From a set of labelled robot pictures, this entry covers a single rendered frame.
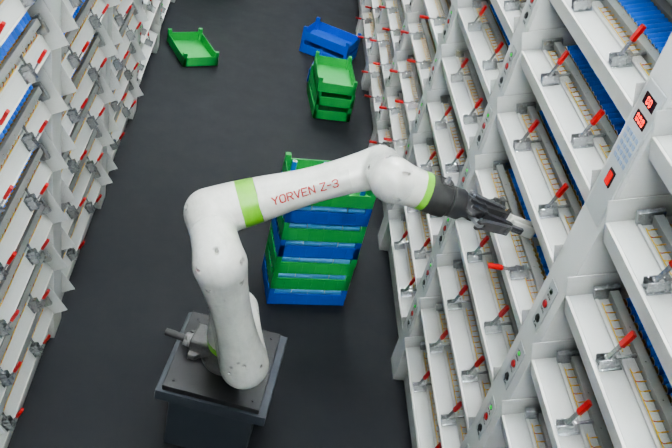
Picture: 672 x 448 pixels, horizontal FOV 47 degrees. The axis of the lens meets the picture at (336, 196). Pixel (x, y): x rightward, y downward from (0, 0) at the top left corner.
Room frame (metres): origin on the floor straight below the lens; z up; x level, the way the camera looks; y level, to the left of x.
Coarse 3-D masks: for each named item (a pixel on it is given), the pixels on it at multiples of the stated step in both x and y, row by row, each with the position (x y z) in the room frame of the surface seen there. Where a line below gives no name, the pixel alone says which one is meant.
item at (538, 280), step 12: (504, 180) 1.78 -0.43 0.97; (504, 192) 1.74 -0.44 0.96; (516, 204) 1.68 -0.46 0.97; (516, 240) 1.55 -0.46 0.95; (528, 240) 1.54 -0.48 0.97; (528, 252) 1.49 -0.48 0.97; (528, 264) 1.46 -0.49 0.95; (540, 276) 1.41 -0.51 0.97; (528, 288) 1.38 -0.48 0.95; (540, 288) 1.37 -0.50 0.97
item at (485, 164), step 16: (480, 160) 1.87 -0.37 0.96; (496, 160) 1.88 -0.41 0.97; (480, 176) 1.84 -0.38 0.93; (480, 192) 1.78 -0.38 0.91; (496, 192) 1.76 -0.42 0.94; (496, 240) 1.56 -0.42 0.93; (512, 240) 1.56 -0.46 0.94; (512, 256) 1.50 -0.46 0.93; (512, 288) 1.39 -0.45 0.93; (512, 304) 1.37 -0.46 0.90; (528, 304) 1.34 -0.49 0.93
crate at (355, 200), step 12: (288, 156) 2.25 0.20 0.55; (288, 168) 2.25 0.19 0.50; (300, 168) 2.28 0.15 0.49; (372, 192) 2.17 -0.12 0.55; (312, 204) 2.10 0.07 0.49; (324, 204) 2.11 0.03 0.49; (336, 204) 2.13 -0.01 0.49; (348, 204) 2.14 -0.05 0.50; (360, 204) 2.15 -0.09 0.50; (372, 204) 2.17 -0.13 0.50
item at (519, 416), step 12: (504, 408) 1.18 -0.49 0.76; (516, 408) 1.18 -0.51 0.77; (528, 408) 1.18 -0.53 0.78; (540, 408) 1.18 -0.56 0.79; (504, 420) 1.17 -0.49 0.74; (516, 420) 1.17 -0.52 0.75; (528, 420) 1.16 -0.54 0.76; (540, 420) 1.15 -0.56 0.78; (504, 432) 1.15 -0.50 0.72; (516, 432) 1.14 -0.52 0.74; (528, 432) 1.14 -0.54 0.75; (540, 432) 1.14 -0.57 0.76; (516, 444) 1.11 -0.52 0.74; (528, 444) 1.11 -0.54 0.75; (540, 444) 1.11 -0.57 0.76
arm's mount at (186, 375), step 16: (192, 320) 1.61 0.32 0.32; (208, 320) 1.62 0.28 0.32; (272, 336) 1.63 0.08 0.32; (176, 352) 1.48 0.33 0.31; (272, 352) 1.57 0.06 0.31; (176, 368) 1.43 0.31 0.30; (192, 368) 1.44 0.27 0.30; (176, 384) 1.38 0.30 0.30; (192, 384) 1.39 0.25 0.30; (208, 384) 1.40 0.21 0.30; (224, 384) 1.42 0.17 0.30; (208, 400) 1.36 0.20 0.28; (224, 400) 1.37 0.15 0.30; (240, 400) 1.38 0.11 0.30; (256, 400) 1.39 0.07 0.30
